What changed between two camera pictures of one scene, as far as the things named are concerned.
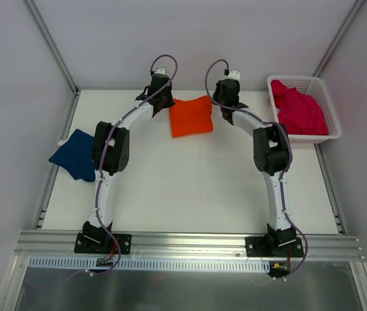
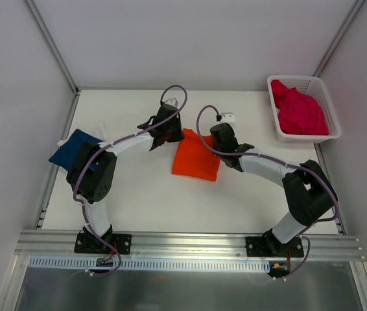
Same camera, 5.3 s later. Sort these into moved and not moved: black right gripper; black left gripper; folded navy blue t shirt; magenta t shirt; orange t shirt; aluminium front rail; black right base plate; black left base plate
Moved: orange t shirt; black right gripper; black left gripper
Not moved: black left base plate; folded navy blue t shirt; magenta t shirt; black right base plate; aluminium front rail
